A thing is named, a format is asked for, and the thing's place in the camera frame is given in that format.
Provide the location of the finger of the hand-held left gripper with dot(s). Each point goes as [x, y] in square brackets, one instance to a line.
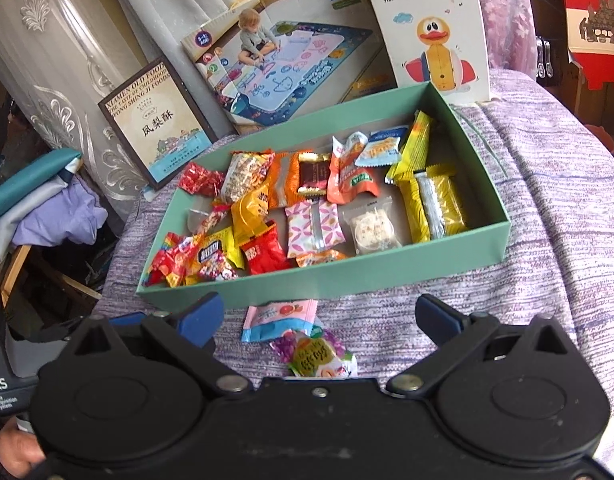
[52, 331]

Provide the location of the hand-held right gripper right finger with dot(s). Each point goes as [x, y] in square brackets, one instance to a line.
[437, 317]

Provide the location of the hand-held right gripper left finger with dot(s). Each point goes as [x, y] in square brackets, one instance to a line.
[202, 317]

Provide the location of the mint green cardboard box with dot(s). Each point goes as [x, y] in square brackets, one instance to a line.
[427, 280]

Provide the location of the pink dotted candy packet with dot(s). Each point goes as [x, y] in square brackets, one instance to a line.
[218, 270]

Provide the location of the rainbow striped candy packet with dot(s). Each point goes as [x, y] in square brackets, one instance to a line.
[174, 260]

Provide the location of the small yellow snack packet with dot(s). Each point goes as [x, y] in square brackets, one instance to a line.
[219, 250]

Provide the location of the pink blue candy packet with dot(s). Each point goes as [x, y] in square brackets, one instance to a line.
[277, 320]

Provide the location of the red snack packet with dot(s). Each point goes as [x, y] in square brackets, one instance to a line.
[264, 252]

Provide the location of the round white jelly cup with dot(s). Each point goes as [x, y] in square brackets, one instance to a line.
[197, 221]

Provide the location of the clear cookie packet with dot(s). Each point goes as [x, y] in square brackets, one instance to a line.
[371, 227]

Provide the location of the yellow wavy-pattern snack packet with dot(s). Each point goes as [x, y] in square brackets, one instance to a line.
[432, 205]

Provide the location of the yellow orange triangular packet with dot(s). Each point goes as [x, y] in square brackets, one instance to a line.
[249, 215]

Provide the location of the purple grape jelly packet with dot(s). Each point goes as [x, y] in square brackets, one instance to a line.
[314, 357]

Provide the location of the small orange snack packet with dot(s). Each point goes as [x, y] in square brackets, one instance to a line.
[319, 258]

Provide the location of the small red candy packet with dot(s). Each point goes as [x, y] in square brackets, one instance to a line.
[202, 180]

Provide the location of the pink patterned snack packet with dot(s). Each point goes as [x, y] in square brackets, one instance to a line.
[314, 227]

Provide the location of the large orange noodle snack packet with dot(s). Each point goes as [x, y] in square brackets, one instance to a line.
[247, 175]

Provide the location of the shiny orange snack packet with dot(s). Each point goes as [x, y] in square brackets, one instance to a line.
[284, 180]

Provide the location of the orange red snack pouch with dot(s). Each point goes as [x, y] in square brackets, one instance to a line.
[352, 175]

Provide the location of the yellow green stick packet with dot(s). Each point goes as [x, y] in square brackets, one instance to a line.
[412, 145]

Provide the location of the blue white cracker packet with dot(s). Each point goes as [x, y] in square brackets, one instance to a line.
[382, 147]

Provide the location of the dark brown chocolate packet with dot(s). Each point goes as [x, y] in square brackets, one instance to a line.
[313, 172]

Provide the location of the person's left hand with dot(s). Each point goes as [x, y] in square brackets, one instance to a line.
[19, 452]

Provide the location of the lavender cloth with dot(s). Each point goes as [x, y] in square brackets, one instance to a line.
[67, 215]

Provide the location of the teal cloth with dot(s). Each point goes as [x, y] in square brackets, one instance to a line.
[27, 180]

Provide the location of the brown framed pastry box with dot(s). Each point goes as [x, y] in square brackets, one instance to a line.
[157, 120]

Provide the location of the white lace curtain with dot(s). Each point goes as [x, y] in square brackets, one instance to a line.
[62, 60]

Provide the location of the drawing mat toy box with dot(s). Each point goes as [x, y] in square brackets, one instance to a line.
[297, 55]

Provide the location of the metal clips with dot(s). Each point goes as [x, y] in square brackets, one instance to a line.
[544, 57]

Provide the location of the white duck toy box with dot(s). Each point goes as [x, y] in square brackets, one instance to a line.
[432, 30]

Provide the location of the pink floral cloth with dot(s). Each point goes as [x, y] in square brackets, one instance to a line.
[507, 20]

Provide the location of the red paper cutout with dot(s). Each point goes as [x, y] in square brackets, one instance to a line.
[599, 15]

